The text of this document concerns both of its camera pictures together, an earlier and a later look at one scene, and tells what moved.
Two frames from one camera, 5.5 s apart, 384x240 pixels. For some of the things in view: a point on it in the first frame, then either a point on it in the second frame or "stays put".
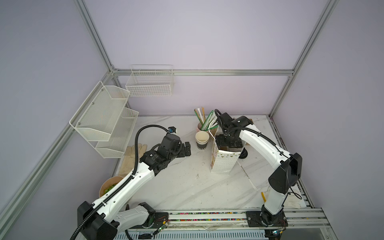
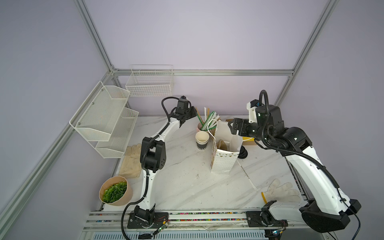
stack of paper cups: [202, 138] stays put
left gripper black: [182, 152] → [193, 109]
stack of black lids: [244, 154] stays put
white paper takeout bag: [223, 162] stays put
